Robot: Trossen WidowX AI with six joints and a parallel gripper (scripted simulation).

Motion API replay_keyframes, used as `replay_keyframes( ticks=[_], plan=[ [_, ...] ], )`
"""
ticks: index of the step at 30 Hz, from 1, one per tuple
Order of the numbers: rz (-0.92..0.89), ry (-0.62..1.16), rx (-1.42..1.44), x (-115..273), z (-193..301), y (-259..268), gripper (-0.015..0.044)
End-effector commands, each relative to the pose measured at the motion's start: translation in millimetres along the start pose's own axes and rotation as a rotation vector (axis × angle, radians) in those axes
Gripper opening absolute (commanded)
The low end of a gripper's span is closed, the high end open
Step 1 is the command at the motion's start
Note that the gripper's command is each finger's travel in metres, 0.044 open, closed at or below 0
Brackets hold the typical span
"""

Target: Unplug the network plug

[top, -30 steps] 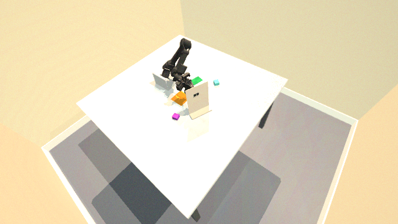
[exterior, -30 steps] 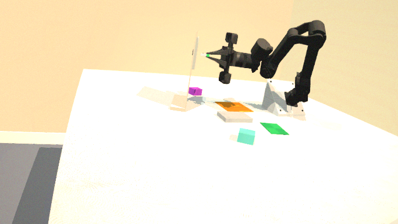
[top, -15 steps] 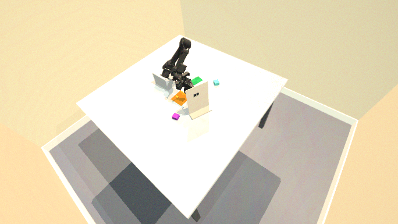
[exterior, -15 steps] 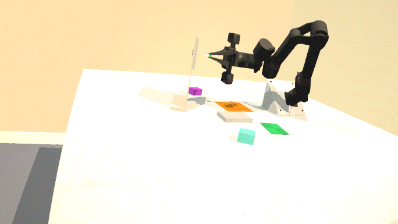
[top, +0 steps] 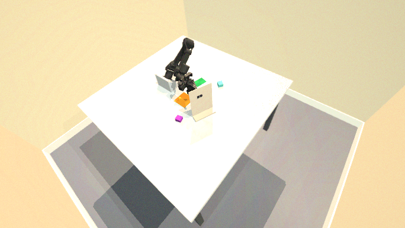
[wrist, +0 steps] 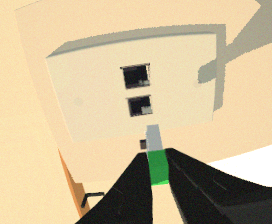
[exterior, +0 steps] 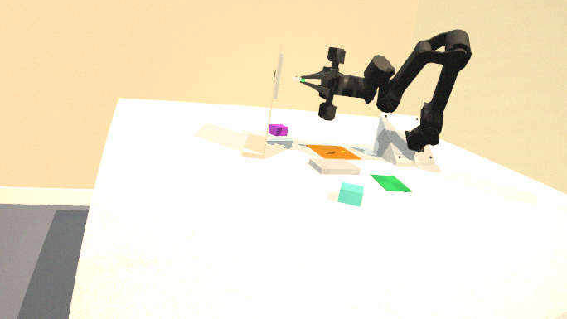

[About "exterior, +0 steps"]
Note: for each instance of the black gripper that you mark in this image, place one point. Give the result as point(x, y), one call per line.
point(338, 84)

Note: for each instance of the green flat square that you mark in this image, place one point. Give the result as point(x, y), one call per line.
point(390, 183)

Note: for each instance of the purple block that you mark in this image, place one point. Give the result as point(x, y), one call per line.
point(278, 130)

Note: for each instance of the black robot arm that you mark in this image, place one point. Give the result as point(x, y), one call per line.
point(377, 74)

